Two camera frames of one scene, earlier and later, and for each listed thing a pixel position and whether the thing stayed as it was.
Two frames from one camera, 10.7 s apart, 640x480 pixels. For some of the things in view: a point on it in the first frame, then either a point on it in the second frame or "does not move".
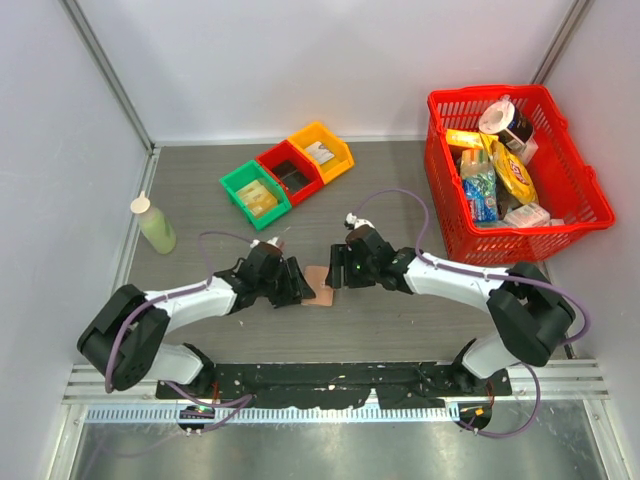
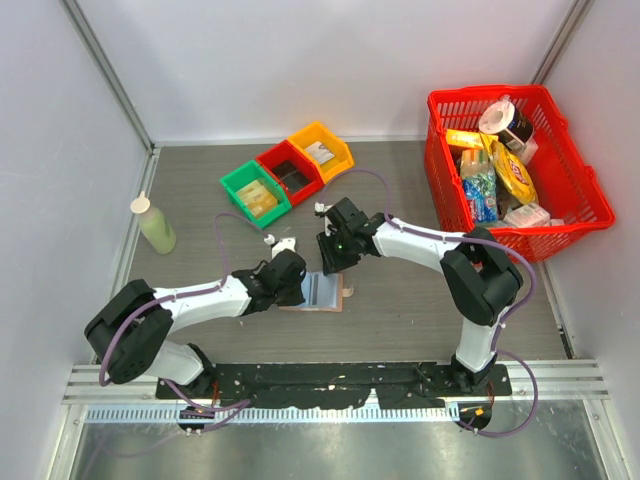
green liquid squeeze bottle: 154,225 does not move
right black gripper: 341,254 -> 331,263
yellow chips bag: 514,175 does not move
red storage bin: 297,170 does not move
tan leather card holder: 316,276 -> 343,291
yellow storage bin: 330,153 does not move
